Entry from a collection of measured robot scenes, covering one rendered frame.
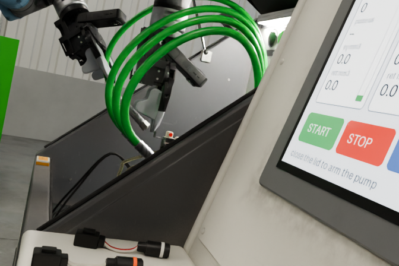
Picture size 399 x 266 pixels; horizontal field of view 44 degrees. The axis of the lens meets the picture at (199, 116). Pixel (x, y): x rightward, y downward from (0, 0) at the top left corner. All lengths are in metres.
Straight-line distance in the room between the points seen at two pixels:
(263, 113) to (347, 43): 0.16
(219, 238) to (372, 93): 0.27
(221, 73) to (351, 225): 1.01
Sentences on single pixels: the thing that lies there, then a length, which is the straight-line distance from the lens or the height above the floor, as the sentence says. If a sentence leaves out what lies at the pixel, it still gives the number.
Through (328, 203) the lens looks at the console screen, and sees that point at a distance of 0.46.
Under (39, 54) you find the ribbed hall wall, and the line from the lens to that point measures 7.50.
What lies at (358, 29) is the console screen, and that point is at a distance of 0.55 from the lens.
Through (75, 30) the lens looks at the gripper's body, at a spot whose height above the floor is 1.28.
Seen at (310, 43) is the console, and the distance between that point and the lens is 0.64.
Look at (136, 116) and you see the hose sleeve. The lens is 1.13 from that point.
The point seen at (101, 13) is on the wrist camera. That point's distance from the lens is 1.20.
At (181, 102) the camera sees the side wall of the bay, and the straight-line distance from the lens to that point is 1.37.
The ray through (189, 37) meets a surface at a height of 1.28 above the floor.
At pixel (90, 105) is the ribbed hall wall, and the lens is 7.61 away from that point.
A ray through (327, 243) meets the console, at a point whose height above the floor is 1.10.
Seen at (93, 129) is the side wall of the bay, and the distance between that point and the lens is 1.34.
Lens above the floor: 1.20
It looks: 3 degrees down
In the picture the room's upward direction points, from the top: 12 degrees clockwise
